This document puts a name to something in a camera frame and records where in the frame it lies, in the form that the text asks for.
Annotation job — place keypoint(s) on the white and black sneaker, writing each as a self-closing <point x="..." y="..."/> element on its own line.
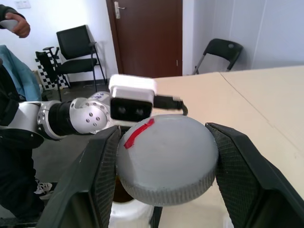
<point x="44" y="187"/>

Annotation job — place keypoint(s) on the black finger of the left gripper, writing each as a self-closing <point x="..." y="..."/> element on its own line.
<point x="157" y="218"/>

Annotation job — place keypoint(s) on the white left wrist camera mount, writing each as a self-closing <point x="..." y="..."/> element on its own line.
<point x="133" y="88"/>

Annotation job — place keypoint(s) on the bystander bare hand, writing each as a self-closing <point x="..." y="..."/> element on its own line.
<point x="23" y="27"/>

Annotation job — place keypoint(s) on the black folding chair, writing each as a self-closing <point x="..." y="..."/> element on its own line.
<point x="223" y="48"/>

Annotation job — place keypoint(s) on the small white handheld object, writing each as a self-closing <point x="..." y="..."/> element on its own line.
<point x="8" y="24"/>

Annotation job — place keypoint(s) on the bystander dark clothed body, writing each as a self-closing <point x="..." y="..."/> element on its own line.
<point x="14" y="171"/>

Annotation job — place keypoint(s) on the black office chair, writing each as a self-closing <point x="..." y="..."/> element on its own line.
<point x="73" y="40"/>

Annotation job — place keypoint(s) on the white plastic bottle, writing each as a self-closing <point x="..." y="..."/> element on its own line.
<point x="128" y="216"/>

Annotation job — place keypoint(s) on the grey round lid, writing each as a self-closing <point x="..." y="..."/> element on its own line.
<point x="166" y="154"/>

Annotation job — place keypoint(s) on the white wall switch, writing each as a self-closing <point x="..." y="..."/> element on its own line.
<point x="22" y="3"/>

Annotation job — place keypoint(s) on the brown wooden door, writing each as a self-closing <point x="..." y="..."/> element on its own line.
<point x="147" y="35"/>

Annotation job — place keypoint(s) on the black white checkerboard panel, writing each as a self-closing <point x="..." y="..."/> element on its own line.
<point x="48" y="79"/>

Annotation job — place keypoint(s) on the light blue cloth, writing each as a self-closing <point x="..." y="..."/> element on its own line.
<point x="21" y="78"/>

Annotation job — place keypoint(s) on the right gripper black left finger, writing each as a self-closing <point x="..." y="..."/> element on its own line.
<point x="78" y="190"/>

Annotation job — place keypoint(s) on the black adjustable stand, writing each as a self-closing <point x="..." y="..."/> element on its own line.
<point x="48" y="48"/>

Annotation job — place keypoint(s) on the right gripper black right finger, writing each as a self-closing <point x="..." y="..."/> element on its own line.
<point x="249" y="185"/>

